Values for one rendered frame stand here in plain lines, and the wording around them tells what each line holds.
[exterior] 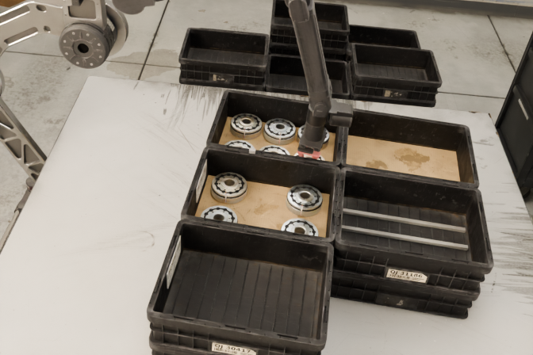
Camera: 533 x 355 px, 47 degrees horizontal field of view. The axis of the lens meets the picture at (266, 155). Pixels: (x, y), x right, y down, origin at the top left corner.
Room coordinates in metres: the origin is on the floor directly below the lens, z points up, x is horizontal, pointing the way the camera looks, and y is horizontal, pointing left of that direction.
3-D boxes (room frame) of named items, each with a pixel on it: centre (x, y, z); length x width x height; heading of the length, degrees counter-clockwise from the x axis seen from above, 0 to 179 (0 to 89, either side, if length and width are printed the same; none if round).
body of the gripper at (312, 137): (1.44, -0.13, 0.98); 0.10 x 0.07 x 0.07; 169
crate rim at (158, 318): (0.92, 0.02, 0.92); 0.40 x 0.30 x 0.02; 86
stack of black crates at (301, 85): (2.53, -0.16, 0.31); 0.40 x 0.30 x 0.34; 91
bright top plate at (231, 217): (1.16, 0.11, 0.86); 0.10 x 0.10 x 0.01
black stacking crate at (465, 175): (1.48, -0.43, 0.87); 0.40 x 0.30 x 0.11; 86
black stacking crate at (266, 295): (0.92, 0.02, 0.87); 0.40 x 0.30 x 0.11; 86
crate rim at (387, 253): (1.18, -0.40, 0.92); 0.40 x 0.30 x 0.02; 86
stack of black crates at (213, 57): (2.52, 0.24, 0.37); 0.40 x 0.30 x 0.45; 91
